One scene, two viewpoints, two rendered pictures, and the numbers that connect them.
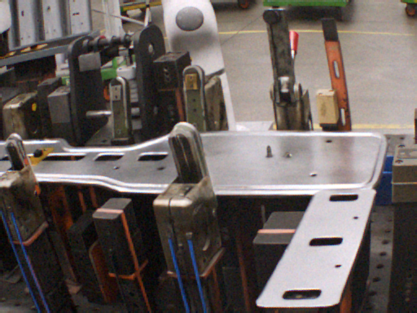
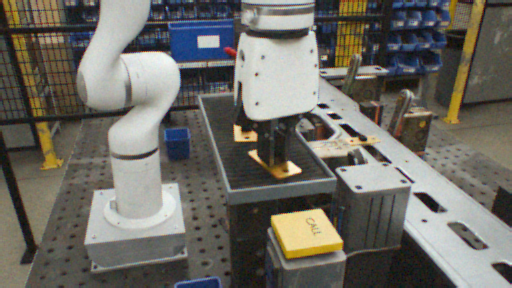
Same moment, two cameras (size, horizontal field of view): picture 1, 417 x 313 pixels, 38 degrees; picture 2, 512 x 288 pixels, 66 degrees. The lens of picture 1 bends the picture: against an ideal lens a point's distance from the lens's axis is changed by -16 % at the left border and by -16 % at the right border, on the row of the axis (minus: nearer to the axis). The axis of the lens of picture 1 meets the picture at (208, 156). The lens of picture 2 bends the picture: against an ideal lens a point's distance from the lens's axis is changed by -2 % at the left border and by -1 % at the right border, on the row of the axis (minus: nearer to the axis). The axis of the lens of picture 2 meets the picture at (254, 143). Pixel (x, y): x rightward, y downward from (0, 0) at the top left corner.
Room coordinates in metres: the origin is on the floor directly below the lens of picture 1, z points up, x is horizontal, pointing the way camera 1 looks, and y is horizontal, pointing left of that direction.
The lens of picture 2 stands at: (1.96, 0.88, 1.42)
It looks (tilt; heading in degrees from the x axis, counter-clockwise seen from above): 26 degrees down; 233
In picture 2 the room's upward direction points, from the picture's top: straight up
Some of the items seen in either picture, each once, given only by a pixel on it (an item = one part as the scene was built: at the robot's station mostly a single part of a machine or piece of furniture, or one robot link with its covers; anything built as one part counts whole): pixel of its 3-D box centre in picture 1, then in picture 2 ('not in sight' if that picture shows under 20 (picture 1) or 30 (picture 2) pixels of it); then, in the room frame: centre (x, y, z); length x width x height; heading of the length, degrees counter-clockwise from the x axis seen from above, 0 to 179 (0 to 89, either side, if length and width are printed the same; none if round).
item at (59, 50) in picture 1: (32, 50); (251, 132); (1.61, 0.41, 1.16); 0.37 x 0.14 x 0.02; 66
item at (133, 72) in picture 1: (127, 142); not in sight; (1.35, 0.16, 0.94); 0.18 x 0.13 x 0.49; 66
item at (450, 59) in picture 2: not in sight; (461, 68); (-2.17, -1.01, 0.36); 0.50 x 0.50 x 0.73
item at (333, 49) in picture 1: (346, 147); not in sight; (1.12, -0.25, 0.95); 0.03 x 0.01 x 0.50; 66
